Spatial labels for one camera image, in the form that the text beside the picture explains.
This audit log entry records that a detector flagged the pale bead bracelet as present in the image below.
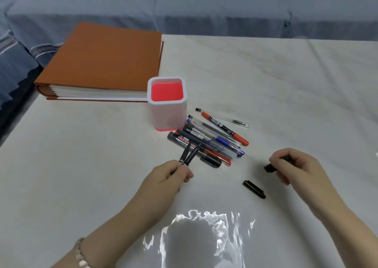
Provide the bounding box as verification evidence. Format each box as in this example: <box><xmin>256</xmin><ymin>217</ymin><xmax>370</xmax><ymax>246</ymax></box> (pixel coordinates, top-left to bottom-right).
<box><xmin>74</xmin><ymin>237</ymin><xmax>91</xmax><ymax>268</ymax></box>

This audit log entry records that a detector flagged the black whiteboard marker pen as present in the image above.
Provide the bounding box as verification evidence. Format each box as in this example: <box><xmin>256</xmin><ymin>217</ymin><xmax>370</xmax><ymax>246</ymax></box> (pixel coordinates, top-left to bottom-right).
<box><xmin>167</xmin><ymin>131</ymin><xmax>222</xmax><ymax>168</ymax></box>

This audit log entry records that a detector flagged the clear barrel gel pen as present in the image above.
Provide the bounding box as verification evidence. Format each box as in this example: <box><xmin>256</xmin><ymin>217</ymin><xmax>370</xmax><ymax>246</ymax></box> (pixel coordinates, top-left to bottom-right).
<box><xmin>195</xmin><ymin>107</ymin><xmax>250</xmax><ymax>128</ymax></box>

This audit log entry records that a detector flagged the person's left hand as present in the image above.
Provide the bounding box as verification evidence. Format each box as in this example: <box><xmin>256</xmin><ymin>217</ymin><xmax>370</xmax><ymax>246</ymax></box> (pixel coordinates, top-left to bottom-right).
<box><xmin>82</xmin><ymin>159</ymin><xmax>195</xmax><ymax>268</ymax></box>

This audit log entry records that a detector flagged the blue grey sofa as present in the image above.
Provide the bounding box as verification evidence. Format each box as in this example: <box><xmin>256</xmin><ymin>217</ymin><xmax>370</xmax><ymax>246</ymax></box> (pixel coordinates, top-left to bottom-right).
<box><xmin>0</xmin><ymin>0</ymin><xmax>378</xmax><ymax>147</ymax></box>

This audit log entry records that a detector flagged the white table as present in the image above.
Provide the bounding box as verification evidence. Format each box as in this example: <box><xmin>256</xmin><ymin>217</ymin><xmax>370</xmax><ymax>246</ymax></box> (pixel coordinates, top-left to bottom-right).
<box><xmin>0</xmin><ymin>34</ymin><xmax>378</xmax><ymax>268</ymax></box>

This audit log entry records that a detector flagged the red white pen holder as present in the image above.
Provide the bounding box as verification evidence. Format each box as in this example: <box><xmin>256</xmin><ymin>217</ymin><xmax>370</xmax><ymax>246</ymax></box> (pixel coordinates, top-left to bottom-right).
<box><xmin>147</xmin><ymin>76</ymin><xmax>188</xmax><ymax>132</ymax></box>

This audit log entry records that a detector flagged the blue grip clear pen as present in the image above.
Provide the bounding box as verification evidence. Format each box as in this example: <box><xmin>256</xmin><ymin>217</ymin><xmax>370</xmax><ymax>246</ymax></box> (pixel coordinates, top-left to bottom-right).
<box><xmin>186</xmin><ymin>118</ymin><xmax>246</xmax><ymax>158</ymax></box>

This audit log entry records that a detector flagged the wide black pen cap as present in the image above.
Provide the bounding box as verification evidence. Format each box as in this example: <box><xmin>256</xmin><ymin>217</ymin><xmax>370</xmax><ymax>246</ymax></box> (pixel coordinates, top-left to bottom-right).
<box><xmin>243</xmin><ymin>180</ymin><xmax>267</xmax><ymax>200</ymax></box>

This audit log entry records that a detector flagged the person's right hand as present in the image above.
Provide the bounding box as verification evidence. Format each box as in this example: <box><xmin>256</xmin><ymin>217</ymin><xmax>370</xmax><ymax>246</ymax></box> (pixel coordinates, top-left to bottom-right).
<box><xmin>269</xmin><ymin>148</ymin><xmax>344</xmax><ymax>220</ymax></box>

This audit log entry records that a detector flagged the orange cover binder album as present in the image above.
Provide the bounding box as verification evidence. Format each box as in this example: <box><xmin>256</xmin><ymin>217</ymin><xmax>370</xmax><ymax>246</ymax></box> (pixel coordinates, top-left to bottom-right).
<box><xmin>34</xmin><ymin>22</ymin><xmax>165</xmax><ymax>102</ymax></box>

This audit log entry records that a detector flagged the red black marker pen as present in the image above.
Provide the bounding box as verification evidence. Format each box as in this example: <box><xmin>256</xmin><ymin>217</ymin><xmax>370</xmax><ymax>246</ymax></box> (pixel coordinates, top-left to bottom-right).
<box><xmin>201</xmin><ymin>111</ymin><xmax>250</xmax><ymax>146</ymax></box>

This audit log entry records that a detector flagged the silver grey barrel pen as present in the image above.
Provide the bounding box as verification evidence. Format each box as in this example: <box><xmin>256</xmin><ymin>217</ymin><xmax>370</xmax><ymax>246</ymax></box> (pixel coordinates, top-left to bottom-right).
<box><xmin>183</xmin><ymin>124</ymin><xmax>214</xmax><ymax>140</ymax></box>

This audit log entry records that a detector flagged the dark barrel gel pen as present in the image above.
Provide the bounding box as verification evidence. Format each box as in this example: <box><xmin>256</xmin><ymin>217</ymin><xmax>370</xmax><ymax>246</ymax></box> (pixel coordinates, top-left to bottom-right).
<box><xmin>176</xmin><ymin>129</ymin><xmax>237</xmax><ymax>159</ymax></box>

